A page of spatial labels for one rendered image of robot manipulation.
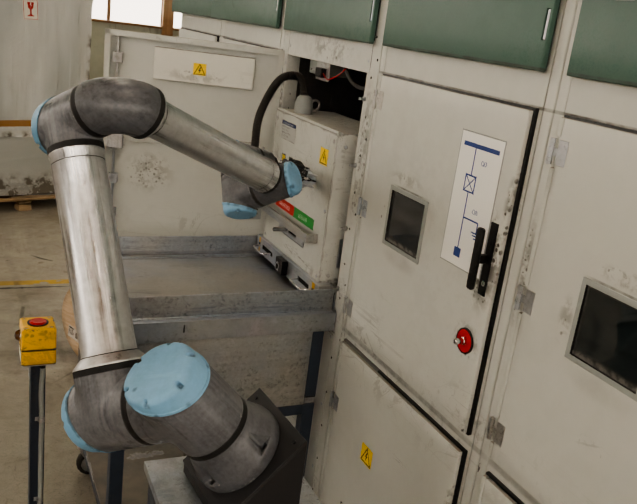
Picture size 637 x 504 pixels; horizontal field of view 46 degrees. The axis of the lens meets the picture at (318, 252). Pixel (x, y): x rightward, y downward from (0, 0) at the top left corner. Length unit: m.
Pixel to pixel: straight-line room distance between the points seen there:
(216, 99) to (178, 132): 1.12
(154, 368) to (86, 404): 0.18
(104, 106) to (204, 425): 0.65
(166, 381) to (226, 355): 0.88
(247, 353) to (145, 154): 0.93
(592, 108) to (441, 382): 0.73
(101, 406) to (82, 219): 0.37
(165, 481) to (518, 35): 1.16
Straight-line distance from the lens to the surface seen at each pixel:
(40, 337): 1.94
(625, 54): 1.40
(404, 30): 1.97
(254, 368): 2.29
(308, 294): 2.27
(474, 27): 1.73
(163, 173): 2.82
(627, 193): 1.37
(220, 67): 2.72
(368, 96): 2.14
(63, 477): 2.99
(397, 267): 1.94
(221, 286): 2.41
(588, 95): 1.48
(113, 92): 1.56
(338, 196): 2.24
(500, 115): 1.63
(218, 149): 1.74
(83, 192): 1.57
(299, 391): 2.39
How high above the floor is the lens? 1.69
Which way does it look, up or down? 17 degrees down
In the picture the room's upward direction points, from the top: 7 degrees clockwise
